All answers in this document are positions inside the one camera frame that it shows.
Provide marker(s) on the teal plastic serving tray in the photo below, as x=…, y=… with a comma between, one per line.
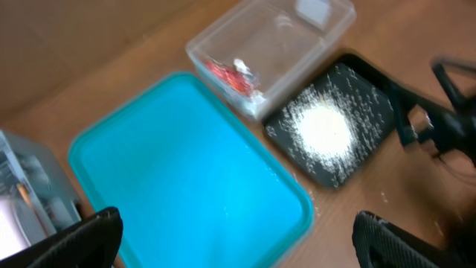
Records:
x=194, y=187

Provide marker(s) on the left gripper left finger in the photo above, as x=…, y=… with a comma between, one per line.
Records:
x=91, y=243

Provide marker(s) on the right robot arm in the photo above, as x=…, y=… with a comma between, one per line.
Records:
x=430, y=106

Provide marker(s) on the grey plastic dish rack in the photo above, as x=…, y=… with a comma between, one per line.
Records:
x=54, y=199

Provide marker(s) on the clear plastic waste bin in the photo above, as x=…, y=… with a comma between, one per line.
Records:
x=281, y=41

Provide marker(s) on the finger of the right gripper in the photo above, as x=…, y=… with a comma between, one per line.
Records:
x=402, y=101
x=458, y=100

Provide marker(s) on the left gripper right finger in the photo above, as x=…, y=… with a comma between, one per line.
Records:
x=379, y=243

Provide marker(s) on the white round plate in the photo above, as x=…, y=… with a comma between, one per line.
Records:
x=12, y=237

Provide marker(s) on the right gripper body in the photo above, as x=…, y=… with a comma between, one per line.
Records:
x=450, y=131

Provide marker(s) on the pile of white rice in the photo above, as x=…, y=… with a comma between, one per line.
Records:
x=327, y=130

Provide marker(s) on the black rectangular tray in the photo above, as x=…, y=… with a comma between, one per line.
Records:
x=334, y=123

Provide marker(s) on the wooden chopstick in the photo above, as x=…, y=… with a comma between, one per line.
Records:
x=24, y=194

